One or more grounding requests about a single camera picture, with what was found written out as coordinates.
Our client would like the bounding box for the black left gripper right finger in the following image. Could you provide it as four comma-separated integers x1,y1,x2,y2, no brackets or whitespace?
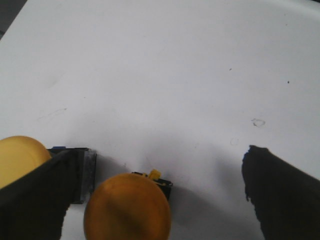
241,145,320,240

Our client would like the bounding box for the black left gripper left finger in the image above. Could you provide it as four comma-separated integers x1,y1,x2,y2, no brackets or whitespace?
0,150,80,240

